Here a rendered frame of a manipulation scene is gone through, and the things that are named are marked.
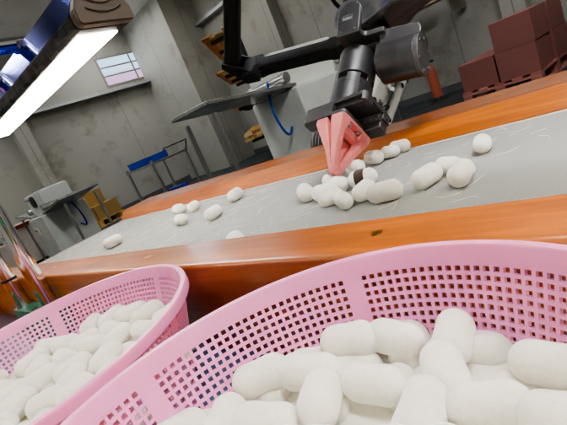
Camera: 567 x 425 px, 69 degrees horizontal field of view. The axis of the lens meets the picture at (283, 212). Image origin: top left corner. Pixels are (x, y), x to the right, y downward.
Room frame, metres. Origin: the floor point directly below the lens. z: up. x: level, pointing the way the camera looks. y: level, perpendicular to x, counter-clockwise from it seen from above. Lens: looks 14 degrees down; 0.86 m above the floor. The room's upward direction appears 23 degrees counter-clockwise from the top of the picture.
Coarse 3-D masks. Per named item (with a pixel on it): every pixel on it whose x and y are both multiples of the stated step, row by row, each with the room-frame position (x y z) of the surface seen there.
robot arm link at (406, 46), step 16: (352, 0) 0.63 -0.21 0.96; (352, 16) 0.62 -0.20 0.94; (352, 32) 0.61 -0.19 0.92; (368, 32) 0.61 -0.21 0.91; (384, 32) 0.60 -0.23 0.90; (400, 32) 0.58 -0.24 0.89; (416, 32) 0.57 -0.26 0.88; (384, 48) 0.58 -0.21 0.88; (400, 48) 0.56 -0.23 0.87; (416, 48) 0.54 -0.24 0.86; (384, 64) 0.57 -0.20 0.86; (400, 64) 0.56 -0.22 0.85; (416, 64) 0.55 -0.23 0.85; (384, 80) 0.58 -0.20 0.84; (400, 80) 0.58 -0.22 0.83
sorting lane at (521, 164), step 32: (512, 128) 0.46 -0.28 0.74; (544, 128) 0.41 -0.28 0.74; (384, 160) 0.56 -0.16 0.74; (416, 160) 0.49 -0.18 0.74; (480, 160) 0.39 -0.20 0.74; (512, 160) 0.35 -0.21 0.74; (544, 160) 0.32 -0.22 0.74; (256, 192) 0.73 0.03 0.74; (288, 192) 0.62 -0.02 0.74; (416, 192) 0.38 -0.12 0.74; (448, 192) 0.34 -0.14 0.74; (480, 192) 0.31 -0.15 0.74; (512, 192) 0.29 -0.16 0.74; (544, 192) 0.27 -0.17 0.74; (128, 224) 1.05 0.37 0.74; (160, 224) 0.83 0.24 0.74; (192, 224) 0.69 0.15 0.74; (224, 224) 0.59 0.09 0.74; (256, 224) 0.51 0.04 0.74; (288, 224) 0.45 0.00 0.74; (320, 224) 0.40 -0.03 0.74; (64, 256) 0.96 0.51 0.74
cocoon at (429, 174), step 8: (424, 168) 0.38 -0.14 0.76; (432, 168) 0.37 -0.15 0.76; (440, 168) 0.38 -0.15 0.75; (416, 176) 0.37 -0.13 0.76; (424, 176) 0.37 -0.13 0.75; (432, 176) 0.37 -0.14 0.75; (440, 176) 0.38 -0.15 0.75; (416, 184) 0.37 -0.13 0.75; (424, 184) 0.37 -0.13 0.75; (432, 184) 0.37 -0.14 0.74
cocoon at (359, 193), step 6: (366, 180) 0.42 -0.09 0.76; (372, 180) 0.43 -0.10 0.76; (354, 186) 0.42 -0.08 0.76; (360, 186) 0.41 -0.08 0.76; (366, 186) 0.41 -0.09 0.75; (354, 192) 0.41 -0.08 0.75; (360, 192) 0.41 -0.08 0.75; (354, 198) 0.41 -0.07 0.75; (360, 198) 0.41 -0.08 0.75; (366, 198) 0.41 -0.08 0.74
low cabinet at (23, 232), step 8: (16, 224) 7.81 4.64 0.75; (24, 232) 6.88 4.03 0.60; (32, 232) 6.94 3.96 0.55; (24, 240) 6.84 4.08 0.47; (32, 240) 6.90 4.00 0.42; (0, 248) 6.61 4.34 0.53; (32, 248) 6.86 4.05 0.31; (40, 248) 6.93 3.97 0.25; (8, 256) 6.64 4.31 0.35; (40, 256) 6.89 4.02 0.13; (48, 256) 6.98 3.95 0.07; (8, 264) 6.60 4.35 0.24
